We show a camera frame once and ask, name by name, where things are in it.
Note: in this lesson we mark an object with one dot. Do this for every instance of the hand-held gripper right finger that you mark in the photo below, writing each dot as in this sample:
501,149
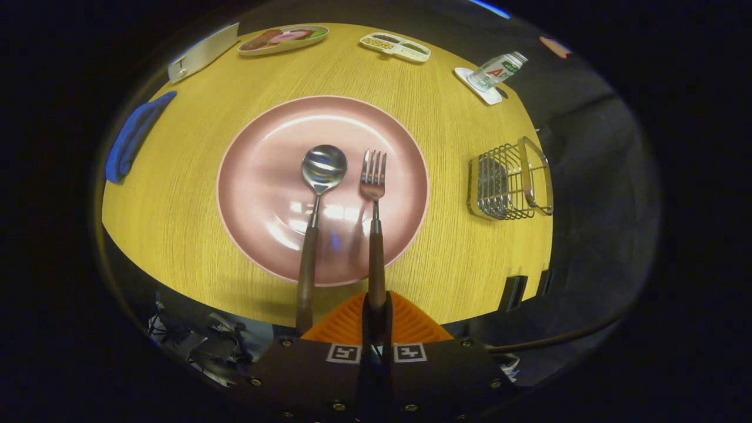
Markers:
446,376

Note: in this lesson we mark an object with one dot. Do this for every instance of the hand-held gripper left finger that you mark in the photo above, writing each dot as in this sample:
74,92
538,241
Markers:
305,376

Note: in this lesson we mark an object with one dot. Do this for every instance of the black table clamp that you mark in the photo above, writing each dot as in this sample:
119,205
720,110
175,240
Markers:
513,294
544,282

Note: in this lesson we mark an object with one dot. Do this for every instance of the pink round plate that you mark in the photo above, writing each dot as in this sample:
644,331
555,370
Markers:
258,194

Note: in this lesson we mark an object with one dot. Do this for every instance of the white square coaster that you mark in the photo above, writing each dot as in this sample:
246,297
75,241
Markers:
490,96

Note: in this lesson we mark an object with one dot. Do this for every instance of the blue folded cloth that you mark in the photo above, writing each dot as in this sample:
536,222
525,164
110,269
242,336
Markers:
132,138

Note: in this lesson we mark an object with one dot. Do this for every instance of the white plastic drink bottle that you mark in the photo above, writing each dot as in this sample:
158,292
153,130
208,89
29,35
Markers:
496,70

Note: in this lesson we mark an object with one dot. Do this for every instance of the white divided dish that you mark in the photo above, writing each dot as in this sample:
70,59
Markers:
411,57

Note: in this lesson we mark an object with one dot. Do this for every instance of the white oval food plate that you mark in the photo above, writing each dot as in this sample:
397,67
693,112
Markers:
276,50

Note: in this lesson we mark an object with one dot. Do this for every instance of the pile of green beans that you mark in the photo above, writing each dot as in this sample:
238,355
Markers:
414,47

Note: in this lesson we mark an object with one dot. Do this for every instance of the white toaster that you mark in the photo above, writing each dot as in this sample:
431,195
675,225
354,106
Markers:
202,53

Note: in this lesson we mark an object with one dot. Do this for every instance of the long brown sausage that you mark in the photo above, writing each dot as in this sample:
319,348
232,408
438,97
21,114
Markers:
258,40

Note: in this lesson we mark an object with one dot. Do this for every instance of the pile of yellow beans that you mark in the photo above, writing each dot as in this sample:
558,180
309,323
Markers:
378,43

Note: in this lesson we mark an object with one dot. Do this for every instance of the pink ham slice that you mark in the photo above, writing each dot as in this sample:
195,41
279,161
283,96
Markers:
291,36

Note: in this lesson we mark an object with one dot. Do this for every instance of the green lettuce leaf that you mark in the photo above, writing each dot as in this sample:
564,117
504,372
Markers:
317,34

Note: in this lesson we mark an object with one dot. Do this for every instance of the pile of brown beans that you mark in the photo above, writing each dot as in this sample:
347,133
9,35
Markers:
386,38

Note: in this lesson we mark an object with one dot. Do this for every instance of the small brown sausage piece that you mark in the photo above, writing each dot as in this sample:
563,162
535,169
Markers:
301,30

